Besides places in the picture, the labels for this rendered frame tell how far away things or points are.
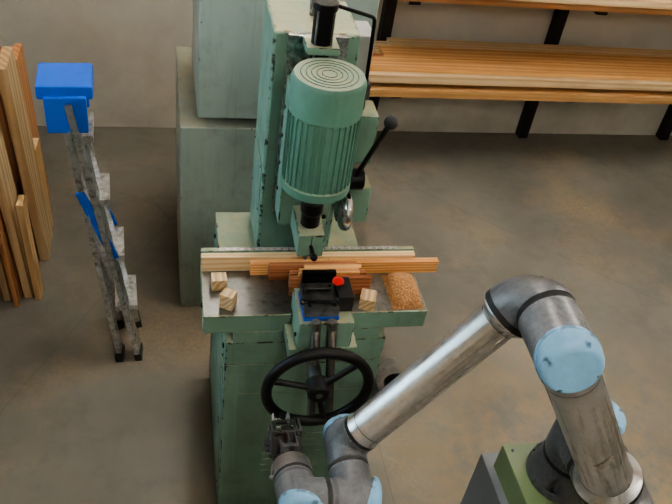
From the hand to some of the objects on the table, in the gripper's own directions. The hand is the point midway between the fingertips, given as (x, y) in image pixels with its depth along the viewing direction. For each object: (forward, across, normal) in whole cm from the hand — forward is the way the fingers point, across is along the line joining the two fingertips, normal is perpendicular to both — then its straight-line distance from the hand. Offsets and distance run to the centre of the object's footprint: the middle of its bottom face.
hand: (278, 424), depth 187 cm
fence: (+36, -12, -29) cm, 48 cm away
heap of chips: (+25, -37, -24) cm, 51 cm away
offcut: (+20, -26, -23) cm, 40 cm away
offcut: (+21, +11, -23) cm, 33 cm away
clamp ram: (+20, -12, -23) cm, 33 cm away
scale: (+34, -12, -34) cm, 50 cm away
